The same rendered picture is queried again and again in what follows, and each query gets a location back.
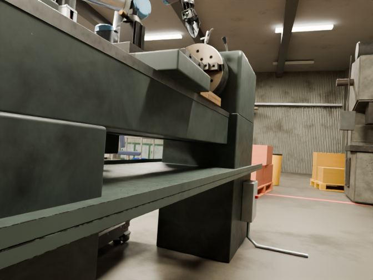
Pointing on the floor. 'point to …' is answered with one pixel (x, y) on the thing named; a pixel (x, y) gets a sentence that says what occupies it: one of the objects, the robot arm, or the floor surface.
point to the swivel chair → (126, 150)
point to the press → (359, 125)
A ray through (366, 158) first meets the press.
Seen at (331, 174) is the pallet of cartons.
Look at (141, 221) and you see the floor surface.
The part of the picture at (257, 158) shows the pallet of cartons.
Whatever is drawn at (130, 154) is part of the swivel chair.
